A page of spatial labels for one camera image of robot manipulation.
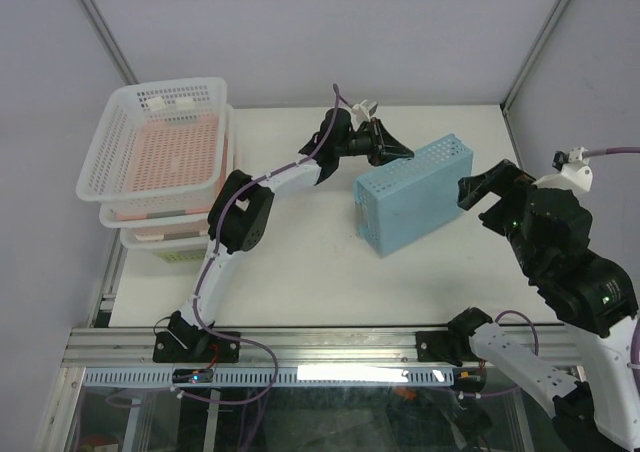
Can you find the yellow-green perforated basket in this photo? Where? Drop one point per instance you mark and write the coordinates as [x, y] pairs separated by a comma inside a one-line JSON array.
[[179, 256]]

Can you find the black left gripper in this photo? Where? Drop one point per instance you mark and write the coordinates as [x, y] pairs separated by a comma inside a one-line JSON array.
[[383, 144]]

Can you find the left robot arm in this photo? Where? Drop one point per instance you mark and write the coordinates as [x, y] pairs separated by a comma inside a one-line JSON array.
[[239, 216]]

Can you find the aluminium frame post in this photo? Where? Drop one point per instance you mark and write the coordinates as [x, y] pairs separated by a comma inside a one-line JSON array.
[[108, 41], [551, 22]]

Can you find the pink basket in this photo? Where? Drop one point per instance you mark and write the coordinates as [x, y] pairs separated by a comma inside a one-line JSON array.
[[170, 157]]

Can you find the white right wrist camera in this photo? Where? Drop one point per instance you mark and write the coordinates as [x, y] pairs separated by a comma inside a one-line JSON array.
[[573, 171]]

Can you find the right aluminium frame post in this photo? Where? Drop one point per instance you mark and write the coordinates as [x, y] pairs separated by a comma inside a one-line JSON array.
[[551, 22]]

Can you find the aluminium mounting rail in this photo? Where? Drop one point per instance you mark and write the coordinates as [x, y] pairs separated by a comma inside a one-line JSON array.
[[147, 347]]

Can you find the left aluminium frame post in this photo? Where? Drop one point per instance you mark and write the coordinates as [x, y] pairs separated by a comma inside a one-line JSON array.
[[108, 41]]

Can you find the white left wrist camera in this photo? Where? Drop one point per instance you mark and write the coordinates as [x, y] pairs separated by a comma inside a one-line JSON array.
[[364, 111]]

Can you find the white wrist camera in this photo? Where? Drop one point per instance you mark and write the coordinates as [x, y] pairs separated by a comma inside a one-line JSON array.
[[364, 111], [573, 171]]

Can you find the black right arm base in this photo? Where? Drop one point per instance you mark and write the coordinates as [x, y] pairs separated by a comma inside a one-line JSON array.
[[452, 344]]

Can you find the grey slotted cable duct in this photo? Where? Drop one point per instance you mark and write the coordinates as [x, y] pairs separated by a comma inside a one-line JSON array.
[[298, 376]]

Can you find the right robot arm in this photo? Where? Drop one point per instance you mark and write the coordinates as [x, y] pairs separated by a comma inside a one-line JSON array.
[[548, 231]]

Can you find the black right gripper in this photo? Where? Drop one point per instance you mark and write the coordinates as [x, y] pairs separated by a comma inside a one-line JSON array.
[[499, 180]]

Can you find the light blue perforated basket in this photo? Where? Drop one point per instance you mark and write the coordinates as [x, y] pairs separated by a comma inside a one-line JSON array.
[[403, 201]]

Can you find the white perforated basket top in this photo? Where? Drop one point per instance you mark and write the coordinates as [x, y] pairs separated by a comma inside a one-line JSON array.
[[129, 110]]

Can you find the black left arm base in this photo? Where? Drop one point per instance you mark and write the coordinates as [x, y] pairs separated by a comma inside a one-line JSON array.
[[180, 342]]

